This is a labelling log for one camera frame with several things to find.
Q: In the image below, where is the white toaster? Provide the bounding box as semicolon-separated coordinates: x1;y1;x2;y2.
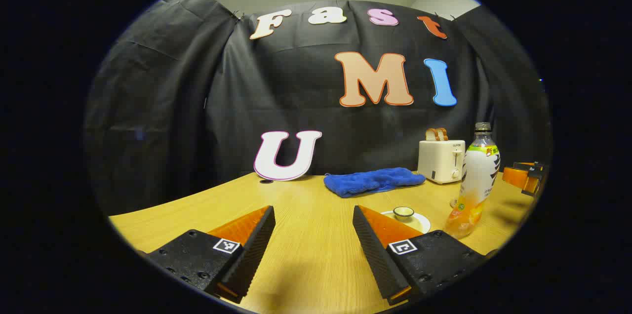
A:
418;139;466;185

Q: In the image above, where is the blue towel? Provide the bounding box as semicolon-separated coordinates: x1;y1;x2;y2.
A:
323;167;426;199

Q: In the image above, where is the white teacup lid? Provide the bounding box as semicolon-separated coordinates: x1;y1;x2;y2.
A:
385;206;424;232

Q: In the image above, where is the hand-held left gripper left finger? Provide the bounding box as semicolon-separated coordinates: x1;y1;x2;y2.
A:
146;205;277;304

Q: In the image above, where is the plastic water bottle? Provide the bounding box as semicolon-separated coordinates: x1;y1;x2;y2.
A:
444;122;501;239

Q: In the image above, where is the black backdrop cloth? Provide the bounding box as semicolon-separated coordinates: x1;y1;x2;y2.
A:
84;0;553;216

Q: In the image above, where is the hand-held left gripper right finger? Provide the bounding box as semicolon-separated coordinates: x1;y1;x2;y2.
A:
352;204;487;306

